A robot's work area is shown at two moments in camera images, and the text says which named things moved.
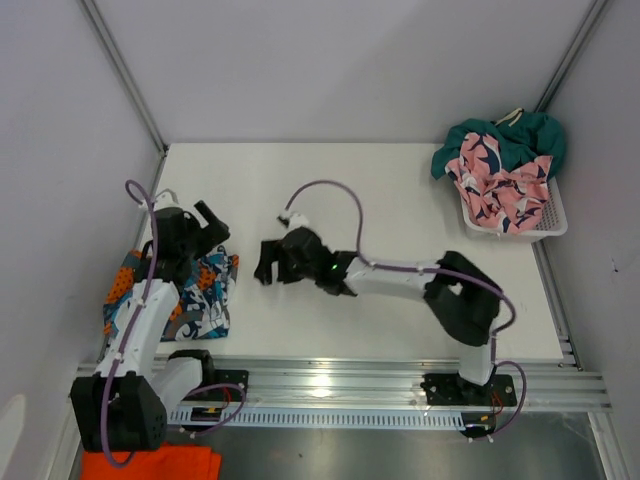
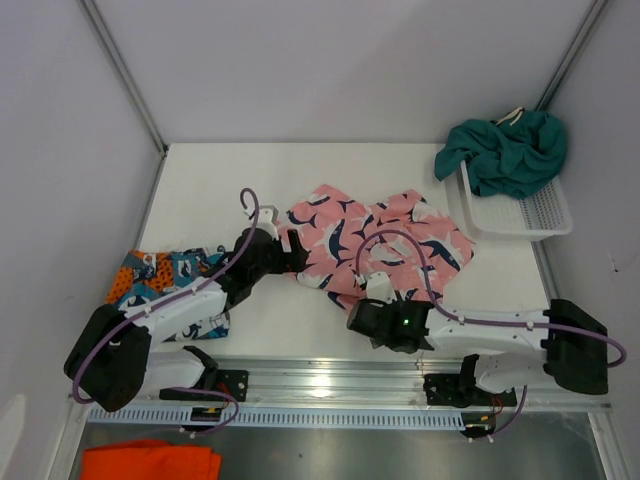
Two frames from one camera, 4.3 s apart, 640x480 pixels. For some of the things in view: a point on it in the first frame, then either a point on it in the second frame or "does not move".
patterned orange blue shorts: (202, 309) does not move
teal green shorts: (520, 137) does not move
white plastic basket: (552, 220) does not move
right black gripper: (270, 253) → (396, 305)
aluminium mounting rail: (288, 382) does not move
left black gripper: (211, 235) → (288, 261)
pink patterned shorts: (507, 200) → (403, 237)
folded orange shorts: (169, 462) does not move
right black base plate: (452, 389) does not move
